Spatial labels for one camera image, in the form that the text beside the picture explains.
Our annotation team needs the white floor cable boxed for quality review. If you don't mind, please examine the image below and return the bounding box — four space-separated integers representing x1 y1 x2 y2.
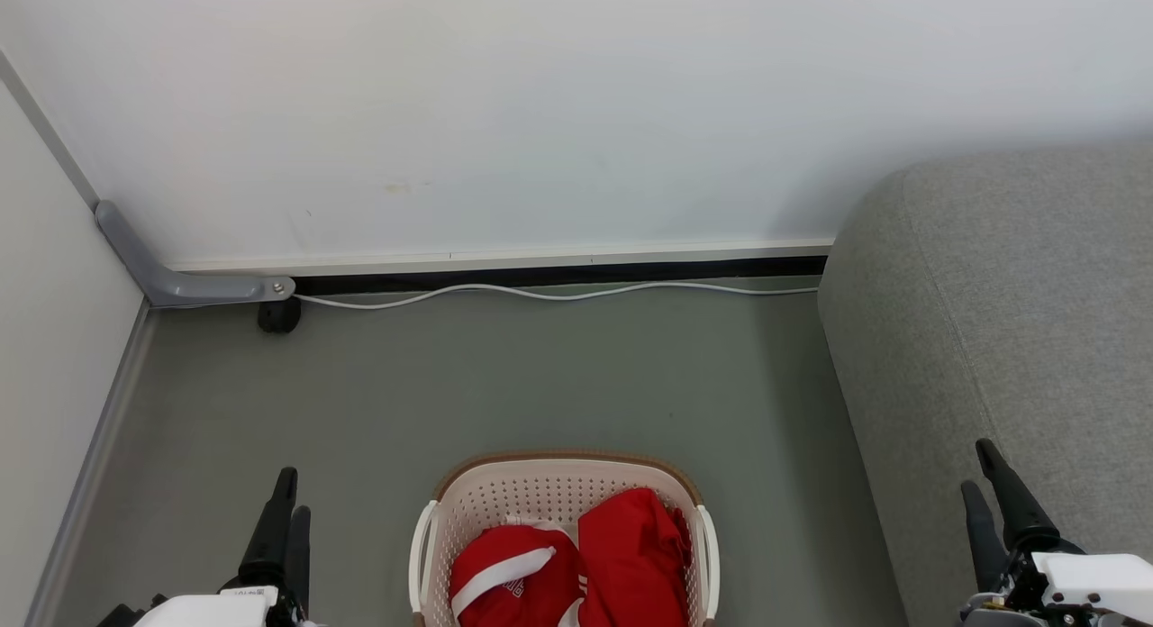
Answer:
294 282 820 311

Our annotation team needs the grey fabric sofa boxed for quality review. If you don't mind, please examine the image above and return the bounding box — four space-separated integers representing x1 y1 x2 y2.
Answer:
818 145 1153 627

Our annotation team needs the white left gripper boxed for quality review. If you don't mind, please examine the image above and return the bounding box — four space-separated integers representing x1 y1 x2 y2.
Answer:
133 468 316 627

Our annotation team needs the beige perforated laundry basket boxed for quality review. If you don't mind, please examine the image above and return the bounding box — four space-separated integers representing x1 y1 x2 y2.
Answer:
409 450 721 627

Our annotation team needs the red garment with white trim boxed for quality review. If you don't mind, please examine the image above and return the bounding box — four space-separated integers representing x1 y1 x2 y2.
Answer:
449 487 694 627

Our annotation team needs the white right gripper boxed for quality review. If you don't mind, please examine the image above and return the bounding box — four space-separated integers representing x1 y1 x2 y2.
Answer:
959 440 1153 627

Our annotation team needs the grey corner trim strip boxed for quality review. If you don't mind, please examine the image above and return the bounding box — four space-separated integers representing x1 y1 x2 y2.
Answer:
0 49 100 209

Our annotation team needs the grey metal partition bracket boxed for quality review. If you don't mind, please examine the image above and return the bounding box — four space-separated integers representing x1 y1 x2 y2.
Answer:
95 201 296 309

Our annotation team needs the black caster wheel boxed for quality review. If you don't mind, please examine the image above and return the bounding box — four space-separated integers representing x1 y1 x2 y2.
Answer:
258 297 303 334

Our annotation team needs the grey skirting strip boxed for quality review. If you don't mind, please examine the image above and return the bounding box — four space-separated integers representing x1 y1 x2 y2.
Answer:
23 301 156 627

